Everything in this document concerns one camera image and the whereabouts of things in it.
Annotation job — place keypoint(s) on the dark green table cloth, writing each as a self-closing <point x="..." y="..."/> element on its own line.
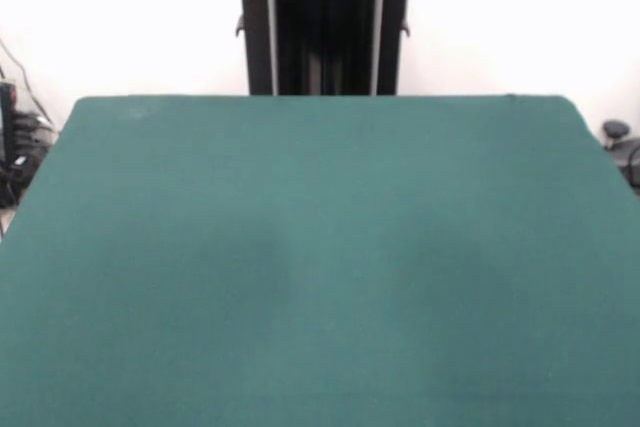
<point x="320" y="297"/>

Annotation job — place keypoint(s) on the black chair base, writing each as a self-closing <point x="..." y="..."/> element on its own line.
<point x="620" y="133"/>

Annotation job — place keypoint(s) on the black electronics box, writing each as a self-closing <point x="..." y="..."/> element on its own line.
<point x="7" y="112"/>

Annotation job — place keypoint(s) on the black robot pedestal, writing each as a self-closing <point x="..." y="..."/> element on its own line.
<point x="325" y="22"/>

